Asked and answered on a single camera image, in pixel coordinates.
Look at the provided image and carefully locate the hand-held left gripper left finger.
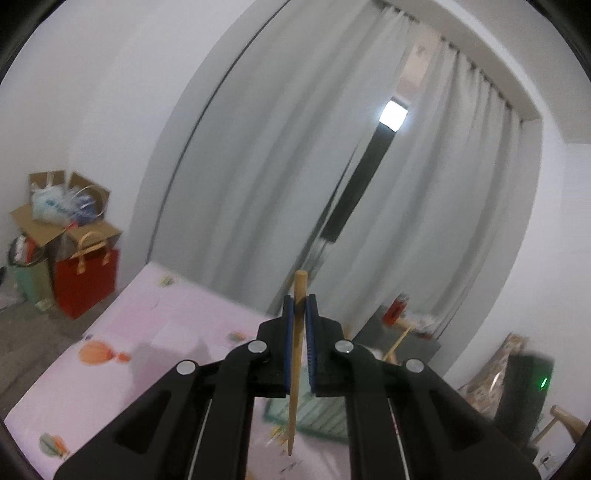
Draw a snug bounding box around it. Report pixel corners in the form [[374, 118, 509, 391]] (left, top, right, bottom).
[[53, 295, 296, 480]]

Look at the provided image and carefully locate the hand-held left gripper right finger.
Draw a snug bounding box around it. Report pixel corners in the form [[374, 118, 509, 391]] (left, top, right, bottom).
[[305, 294, 541, 480]]

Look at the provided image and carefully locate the bamboo chopstick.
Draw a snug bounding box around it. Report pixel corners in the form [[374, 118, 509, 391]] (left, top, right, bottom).
[[285, 271, 308, 457]]

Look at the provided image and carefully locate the green plastic utensil holder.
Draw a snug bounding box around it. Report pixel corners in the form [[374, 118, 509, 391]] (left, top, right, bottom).
[[264, 392, 352, 445]]

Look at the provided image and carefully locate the beige patterned cloth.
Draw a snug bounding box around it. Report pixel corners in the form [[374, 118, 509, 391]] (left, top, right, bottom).
[[459, 332, 529, 421]]

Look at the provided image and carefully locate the red lighter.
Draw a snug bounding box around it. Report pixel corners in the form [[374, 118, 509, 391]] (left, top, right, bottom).
[[385, 294, 409, 325]]

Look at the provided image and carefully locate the white crumpled plastic bag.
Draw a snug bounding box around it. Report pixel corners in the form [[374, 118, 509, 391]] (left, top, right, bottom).
[[406, 314, 438, 336]]

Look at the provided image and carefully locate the pink balloon print tablecloth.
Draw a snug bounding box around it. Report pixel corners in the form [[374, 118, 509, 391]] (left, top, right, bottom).
[[2, 262, 352, 480]]

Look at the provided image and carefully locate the white curtain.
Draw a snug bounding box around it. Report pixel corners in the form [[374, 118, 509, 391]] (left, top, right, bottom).
[[318, 28, 541, 342], [136, 0, 411, 319]]

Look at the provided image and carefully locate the red paper bag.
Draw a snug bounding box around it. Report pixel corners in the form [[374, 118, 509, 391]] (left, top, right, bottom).
[[54, 232, 121, 320]]

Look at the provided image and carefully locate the blue plastic bag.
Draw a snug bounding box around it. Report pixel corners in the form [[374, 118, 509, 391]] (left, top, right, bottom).
[[65, 185, 108, 227]]

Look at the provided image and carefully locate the green waste bin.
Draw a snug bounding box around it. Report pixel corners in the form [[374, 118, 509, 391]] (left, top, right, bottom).
[[11, 233, 54, 305]]

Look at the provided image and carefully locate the brown cardboard box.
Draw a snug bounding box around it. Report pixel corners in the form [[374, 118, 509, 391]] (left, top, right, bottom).
[[9, 171, 123, 250]]

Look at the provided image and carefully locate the wooden chair frame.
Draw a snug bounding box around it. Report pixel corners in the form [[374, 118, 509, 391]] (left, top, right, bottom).
[[536, 405, 589, 446]]

